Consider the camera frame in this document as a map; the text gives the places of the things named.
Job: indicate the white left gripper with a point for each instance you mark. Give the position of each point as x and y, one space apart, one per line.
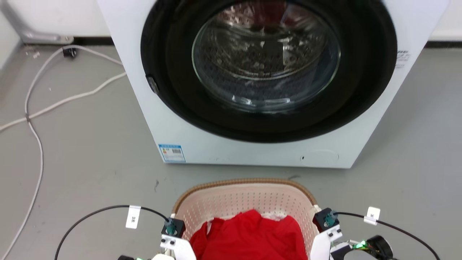
182 249

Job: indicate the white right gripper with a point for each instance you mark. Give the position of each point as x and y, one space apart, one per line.
321 249

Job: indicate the beige plastic laundry basket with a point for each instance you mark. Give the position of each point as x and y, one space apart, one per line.
245 198

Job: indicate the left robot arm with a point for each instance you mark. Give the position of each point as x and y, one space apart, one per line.
126 258

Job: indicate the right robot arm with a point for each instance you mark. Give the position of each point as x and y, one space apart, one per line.
379 248

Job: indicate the white garment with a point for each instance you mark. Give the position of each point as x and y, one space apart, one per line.
276 216

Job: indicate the red garment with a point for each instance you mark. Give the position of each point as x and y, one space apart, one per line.
249 238

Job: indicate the blue energy label sticker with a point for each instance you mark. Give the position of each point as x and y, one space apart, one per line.
172 153

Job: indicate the white front-load washing machine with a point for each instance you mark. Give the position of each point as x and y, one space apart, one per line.
223 151

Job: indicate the round black glass washer door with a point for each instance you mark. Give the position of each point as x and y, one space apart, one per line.
180 90

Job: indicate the small text sticker on washer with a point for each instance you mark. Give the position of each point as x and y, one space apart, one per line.
401 59

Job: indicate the black plug on floor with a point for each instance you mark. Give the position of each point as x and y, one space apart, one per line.
69 52

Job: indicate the grey metal base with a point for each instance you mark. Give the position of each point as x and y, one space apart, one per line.
47 37

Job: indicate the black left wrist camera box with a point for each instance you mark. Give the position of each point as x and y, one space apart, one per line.
173 226

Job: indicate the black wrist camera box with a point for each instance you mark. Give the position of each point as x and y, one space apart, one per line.
173 226
325 219

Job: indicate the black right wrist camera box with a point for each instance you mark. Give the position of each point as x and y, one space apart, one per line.
325 219

